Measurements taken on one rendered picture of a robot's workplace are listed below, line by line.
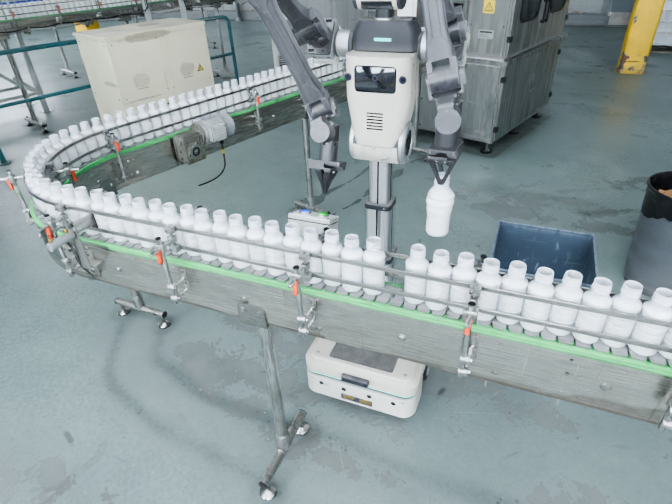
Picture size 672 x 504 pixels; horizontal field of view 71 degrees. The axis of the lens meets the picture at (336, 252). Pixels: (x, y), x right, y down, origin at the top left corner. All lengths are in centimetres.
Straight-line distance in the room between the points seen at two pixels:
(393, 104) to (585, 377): 101
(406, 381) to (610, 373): 99
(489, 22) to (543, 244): 313
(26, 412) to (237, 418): 102
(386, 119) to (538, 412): 149
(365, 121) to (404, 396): 114
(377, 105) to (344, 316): 75
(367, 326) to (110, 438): 149
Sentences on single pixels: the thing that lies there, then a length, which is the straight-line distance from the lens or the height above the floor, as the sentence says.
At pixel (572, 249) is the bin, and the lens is 185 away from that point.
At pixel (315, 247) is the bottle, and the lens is 128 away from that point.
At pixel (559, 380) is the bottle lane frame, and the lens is 133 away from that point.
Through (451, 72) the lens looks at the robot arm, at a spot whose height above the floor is 156.
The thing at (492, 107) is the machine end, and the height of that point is 47.
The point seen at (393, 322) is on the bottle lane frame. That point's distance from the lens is 129.
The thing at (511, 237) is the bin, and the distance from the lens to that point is 183.
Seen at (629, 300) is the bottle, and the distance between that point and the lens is 122.
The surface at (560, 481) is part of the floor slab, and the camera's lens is 225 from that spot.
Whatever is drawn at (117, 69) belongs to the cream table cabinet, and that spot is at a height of 90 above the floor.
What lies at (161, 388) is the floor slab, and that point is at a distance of 257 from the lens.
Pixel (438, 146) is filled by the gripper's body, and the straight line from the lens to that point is 118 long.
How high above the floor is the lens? 181
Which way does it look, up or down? 33 degrees down
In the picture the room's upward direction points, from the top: 3 degrees counter-clockwise
